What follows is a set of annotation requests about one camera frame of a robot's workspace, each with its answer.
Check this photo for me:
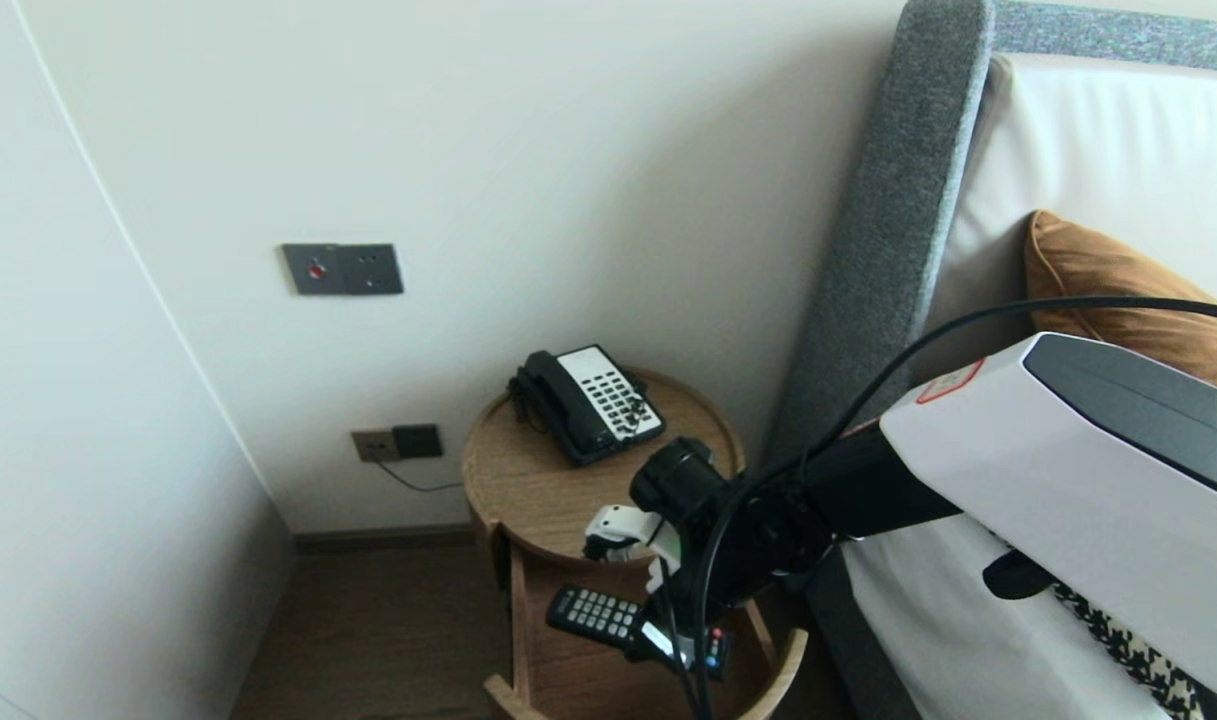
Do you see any black remote control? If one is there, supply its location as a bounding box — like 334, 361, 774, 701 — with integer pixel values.
546, 585, 729, 681

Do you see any white padded headboard cushion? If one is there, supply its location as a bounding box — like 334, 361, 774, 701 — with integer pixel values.
913, 55, 1217, 386

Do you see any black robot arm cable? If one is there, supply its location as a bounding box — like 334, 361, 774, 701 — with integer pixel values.
658, 295, 1217, 720

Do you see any red bordered white label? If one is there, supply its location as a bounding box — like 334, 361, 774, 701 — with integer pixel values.
916, 358, 986, 405

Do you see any black telephone handset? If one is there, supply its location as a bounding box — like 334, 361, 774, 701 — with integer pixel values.
521, 350, 619, 456

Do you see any white bed sheet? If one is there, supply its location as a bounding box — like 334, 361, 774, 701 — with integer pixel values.
838, 515, 1169, 720

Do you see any thin black wall cable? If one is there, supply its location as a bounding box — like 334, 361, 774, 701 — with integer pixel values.
372, 455, 466, 495

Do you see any dark grey power socket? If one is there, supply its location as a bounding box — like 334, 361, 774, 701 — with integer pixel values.
392, 424, 444, 460

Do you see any black white houndstooth pillow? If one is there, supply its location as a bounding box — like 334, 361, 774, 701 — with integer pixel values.
1053, 580, 1209, 720

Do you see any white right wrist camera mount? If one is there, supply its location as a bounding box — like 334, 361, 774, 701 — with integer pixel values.
582, 504, 681, 593

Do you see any grey switch plate red button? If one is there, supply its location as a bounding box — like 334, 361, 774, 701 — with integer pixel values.
283, 245, 349, 296

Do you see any black and white telephone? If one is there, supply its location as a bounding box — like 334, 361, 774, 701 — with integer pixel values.
513, 344, 667, 467

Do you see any brown velvet pillow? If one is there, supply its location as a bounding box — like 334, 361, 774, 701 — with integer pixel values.
1025, 208, 1217, 396

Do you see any grey wall outlet plate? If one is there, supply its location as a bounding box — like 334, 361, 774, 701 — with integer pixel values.
344, 244, 405, 295

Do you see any brown skirting board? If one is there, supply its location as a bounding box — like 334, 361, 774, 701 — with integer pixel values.
293, 525, 475, 556

